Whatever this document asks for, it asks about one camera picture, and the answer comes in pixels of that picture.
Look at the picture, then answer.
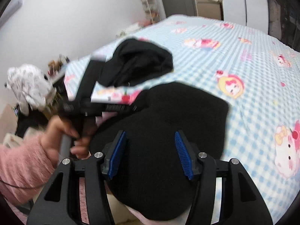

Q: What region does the black fleece jacket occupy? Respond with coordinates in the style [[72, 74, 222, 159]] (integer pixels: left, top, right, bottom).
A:
[[89, 82, 229, 221]]

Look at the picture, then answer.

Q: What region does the pink sleeved left forearm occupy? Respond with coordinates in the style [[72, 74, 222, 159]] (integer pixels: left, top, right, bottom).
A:
[[1, 133, 54, 205]]

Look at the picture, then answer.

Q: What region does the person's left hand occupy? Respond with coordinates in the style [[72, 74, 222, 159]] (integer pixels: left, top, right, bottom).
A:
[[41, 115, 98, 165]]

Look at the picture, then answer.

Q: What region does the white patterned cloth bundle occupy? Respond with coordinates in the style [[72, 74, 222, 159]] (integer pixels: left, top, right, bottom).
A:
[[6, 64, 56, 116]]

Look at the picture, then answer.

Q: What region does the blue checkered cartoon blanket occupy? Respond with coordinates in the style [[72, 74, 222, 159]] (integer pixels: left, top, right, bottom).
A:
[[63, 14, 300, 223]]

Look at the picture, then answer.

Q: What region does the white small shelf rack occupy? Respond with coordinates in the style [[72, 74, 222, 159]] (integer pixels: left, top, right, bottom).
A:
[[141, 0, 161, 24]]

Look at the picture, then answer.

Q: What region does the white wardrobe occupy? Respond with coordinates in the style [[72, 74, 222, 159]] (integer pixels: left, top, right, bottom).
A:
[[222, 0, 269, 34]]

